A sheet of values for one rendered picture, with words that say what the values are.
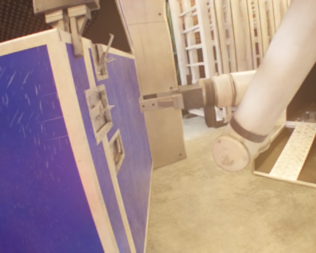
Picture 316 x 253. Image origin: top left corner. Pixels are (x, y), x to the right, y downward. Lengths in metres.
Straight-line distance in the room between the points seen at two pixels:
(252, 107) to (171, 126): 1.52
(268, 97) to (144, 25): 1.53
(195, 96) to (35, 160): 0.38
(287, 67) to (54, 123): 0.44
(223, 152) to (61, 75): 0.36
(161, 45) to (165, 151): 0.90
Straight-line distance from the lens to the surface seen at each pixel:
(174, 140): 1.98
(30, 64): 0.47
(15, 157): 0.53
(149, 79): 1.83
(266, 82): 0.44
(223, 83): 0.57
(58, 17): 0.52
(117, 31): 1.46
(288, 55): 0.43
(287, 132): 2.40
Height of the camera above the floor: 0.86
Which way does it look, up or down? 15 degrees down
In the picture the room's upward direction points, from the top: 9 degrees counter-clockwise
